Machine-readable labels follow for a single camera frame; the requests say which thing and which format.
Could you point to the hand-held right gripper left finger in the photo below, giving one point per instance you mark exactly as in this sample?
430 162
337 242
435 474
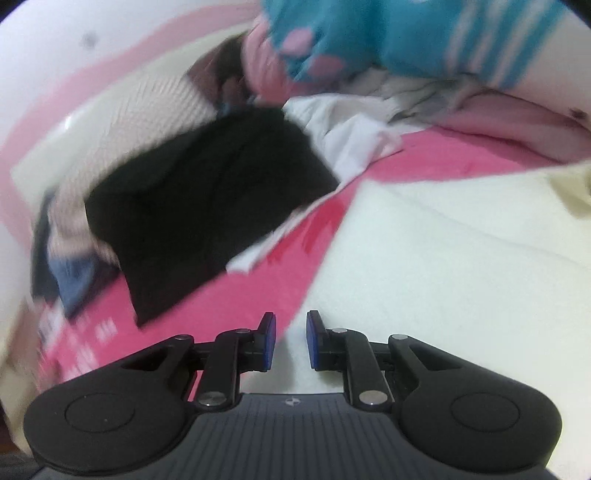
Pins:
270 344

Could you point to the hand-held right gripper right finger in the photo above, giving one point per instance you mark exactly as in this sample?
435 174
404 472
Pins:
313 344

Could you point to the white deer print sweater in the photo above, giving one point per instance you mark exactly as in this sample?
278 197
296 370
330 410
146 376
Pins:
438 277

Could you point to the black garment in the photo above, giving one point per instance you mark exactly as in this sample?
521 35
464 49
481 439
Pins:
207 198

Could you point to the blue denim garment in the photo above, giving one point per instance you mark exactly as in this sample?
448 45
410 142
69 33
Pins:
74 277

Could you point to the white cloth garment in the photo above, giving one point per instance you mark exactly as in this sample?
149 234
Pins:
351 134

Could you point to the pink floral blanket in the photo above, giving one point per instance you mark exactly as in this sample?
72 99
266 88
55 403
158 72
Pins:
438 154

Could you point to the checked pillow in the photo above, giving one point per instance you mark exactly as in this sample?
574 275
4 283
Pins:
147 120

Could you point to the pink and blue quilt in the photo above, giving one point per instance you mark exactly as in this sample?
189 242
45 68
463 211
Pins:
392 37

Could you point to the pink headboard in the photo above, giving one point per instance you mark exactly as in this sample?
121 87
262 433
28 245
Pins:
69 87

